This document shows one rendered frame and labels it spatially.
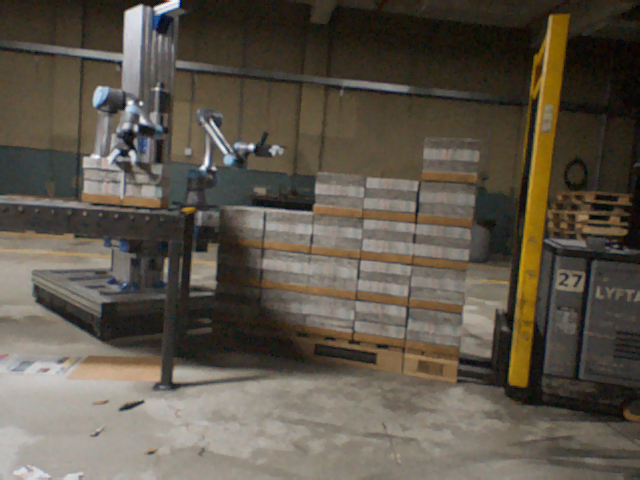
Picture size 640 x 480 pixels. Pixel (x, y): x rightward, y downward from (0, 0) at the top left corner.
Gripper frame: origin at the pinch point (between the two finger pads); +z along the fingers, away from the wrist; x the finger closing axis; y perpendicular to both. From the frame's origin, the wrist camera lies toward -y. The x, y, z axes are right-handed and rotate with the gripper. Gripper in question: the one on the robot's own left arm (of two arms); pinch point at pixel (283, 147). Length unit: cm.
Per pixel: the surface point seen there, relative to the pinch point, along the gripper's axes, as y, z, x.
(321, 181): 16, 45, 44
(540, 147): -8, 158, 48
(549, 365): 95, 172, 57
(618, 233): 128, 264, -566
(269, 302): 87, 20, 56
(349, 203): 27, 62, 43
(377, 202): 25, 78, 42
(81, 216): 27, -26, 148
